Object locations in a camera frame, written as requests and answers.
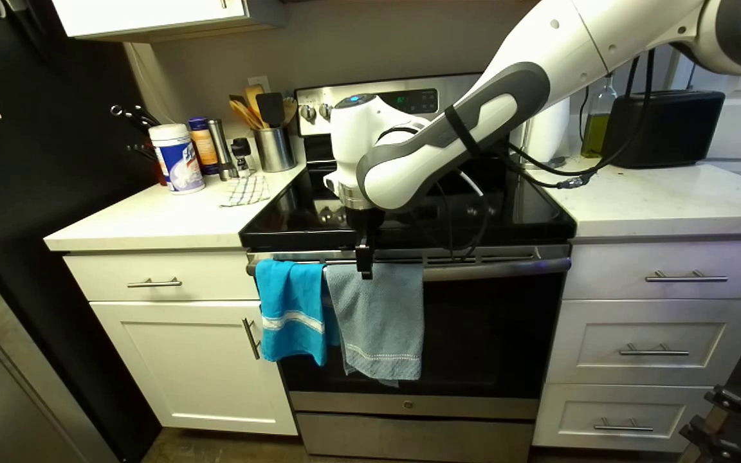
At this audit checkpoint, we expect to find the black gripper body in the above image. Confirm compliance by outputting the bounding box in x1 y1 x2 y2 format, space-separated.
350 207 385 254

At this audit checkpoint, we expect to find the light-blue cloth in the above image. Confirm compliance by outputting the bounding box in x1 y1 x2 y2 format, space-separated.
320 259 426 385

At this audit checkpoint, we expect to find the black glass-top stove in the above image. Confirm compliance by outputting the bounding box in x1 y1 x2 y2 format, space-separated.
239 72 579 463

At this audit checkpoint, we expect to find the bright blue striped towel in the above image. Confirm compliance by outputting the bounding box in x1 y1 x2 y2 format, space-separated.
252 257 338 367

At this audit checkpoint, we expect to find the metal utensil holder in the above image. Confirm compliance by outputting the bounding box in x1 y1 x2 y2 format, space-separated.
254 124 296 176

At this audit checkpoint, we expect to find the white patterned counter mat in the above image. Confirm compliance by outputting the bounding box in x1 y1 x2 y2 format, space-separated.
218 172 274 210

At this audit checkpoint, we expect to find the small glass shaker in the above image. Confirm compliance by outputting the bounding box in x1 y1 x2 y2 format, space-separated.
228 133 259 178

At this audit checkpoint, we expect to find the black spatula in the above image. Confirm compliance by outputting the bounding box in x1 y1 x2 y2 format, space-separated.
254 87 287 131

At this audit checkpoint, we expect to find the steel pepper grinder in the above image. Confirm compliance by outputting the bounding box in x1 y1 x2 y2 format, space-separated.
209 117 237 180

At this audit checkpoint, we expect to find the wooden spoon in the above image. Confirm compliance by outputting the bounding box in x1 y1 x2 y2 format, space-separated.
225 90 263 133

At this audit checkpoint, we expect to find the brown spice bottle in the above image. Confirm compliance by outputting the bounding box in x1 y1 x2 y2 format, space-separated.
185 117 220 180

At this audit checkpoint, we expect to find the white wipes canister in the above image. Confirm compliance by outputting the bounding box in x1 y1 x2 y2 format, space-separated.
145 122 205 195

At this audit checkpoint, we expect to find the white paper towel roll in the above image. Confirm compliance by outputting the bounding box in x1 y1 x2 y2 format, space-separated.
517 96 584 172

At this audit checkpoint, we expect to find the white door base cabinet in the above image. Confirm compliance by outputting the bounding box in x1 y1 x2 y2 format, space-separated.
41 165 305 441

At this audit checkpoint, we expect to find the olive oil bottle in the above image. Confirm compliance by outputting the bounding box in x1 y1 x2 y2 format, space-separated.
579 81 618 159

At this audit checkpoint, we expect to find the white upper cabinet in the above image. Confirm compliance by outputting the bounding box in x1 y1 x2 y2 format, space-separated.
48 0 287 45

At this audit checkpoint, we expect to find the white drawer base cabinet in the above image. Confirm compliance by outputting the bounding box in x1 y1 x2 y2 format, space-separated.
529 159 741 455

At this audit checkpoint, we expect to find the black toaster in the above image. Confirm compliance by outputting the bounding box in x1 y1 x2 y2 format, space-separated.
601 87 728 172

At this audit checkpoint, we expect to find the black stainless refrigerator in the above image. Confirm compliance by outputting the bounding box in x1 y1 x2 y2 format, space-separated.
0 0 163 463

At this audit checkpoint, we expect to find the silver oven door handle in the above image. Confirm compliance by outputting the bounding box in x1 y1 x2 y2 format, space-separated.
246 245 576 282

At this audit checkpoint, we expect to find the silver door bar handle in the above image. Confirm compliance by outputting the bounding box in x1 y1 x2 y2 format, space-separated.
241 315 264 363

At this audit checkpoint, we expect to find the silver drawer bar handle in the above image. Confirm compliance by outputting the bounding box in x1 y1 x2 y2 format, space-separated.
592 414 657 436
615 343 691 361
643 268 730 285
125 273 188 293

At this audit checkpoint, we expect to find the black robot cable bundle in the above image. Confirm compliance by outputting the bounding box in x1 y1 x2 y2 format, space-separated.
432 48 674 262

